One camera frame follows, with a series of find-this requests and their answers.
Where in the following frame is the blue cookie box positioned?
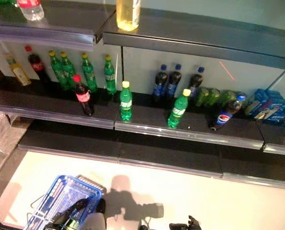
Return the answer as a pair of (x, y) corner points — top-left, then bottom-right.
(253, 99), (285, 127)
(265, 90), (285, 103)
(244, 88), (269, 117)

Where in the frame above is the blue plastic shopping basket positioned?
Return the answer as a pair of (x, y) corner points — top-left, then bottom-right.
(23, 174), (102, 230)

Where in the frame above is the yellow tea drink bottle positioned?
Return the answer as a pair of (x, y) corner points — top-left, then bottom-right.
(4, 50), (32, 87)

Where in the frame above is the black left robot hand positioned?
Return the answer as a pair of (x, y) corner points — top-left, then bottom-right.
(45, 198), (90, 230)

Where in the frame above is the black metal shelf board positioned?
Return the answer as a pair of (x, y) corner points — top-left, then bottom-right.
(0, 79), (285, 156)
(103, 7), (285, 71)
(0, 0), (116, 52)
(17, 119), (285, 191)

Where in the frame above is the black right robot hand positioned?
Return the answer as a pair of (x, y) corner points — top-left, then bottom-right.
(169, 215), (202, 230)

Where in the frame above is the pale yellow drink bottle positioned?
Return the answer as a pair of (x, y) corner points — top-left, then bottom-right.
(115, 0), (141, 31)

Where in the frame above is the dark stone plinth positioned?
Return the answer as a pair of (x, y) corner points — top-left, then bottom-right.
(0, 118), (34, 185)

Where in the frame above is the Coca-Cola bottle red cap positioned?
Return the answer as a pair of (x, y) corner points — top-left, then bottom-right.
(24, 45), (51, 84)
(72, 74), (95, 116)

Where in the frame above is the clear water bottle red label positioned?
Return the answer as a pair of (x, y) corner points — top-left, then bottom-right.
(16, 0), (45, 22)

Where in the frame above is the silver left robot leg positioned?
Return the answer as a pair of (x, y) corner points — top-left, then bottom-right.
(81, 198), (107, 230)

